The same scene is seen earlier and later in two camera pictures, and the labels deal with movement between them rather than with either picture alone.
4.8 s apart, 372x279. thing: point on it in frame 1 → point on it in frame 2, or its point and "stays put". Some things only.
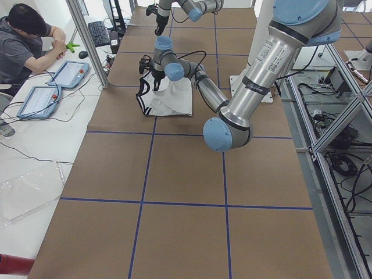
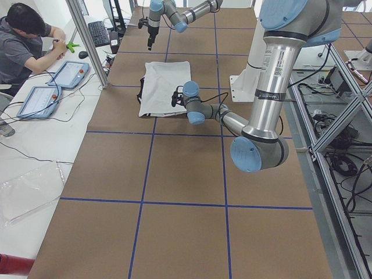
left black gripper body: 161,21 → 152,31
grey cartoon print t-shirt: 173,97 stays put
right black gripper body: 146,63 → 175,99
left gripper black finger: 159,29 → 150,40
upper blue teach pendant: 69,74 stays put
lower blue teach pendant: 40,101 stays put
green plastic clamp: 70,45 stays put
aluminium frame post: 84,32 stays put
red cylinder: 14,264 stays put
